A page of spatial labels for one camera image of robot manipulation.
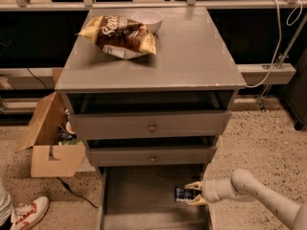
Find black cabinet at right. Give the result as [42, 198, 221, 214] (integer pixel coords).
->
[282, 47, 307, 130]

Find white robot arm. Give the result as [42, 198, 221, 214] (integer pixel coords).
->
[184, 169, 307, 230]

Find grey top drawer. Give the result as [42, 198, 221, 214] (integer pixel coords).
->
[69, 110, 231, 140]

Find open cardboard box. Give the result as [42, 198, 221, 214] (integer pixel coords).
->
[15, 92, 92, 177]

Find grey wooden drawer cabinet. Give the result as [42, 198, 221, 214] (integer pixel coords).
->
[55, 6, 248, 230]

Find white hanging cable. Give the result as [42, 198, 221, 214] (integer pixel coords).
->
[245, 0, 303, 89]

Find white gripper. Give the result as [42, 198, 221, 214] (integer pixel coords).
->
[184, 178, 229, 206]

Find grey open bottom drawer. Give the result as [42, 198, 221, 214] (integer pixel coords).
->
[98, 165, 213, 230]

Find white bowl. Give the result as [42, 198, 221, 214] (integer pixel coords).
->
[132, 11, 164, 34]

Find grey trouser leg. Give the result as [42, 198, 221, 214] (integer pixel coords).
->
[0, 179, 13, 230]

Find blue rxbar snack bar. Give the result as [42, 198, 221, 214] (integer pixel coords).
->
[175, 187, 200, 202]

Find black floor cable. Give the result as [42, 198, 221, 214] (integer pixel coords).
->
[57, 176, 100, 209]

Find grey middle drawer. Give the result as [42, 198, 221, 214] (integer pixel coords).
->
[86, 146, 217, 167]

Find brown yellow chip bag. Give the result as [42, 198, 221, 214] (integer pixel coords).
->
[79, 15, 156, 59]

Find items inside cardboard box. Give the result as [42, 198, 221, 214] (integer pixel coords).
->
[58, 110, 83, 146]

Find white red sneaker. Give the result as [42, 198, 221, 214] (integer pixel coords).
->
[10, 196, 49, 230]

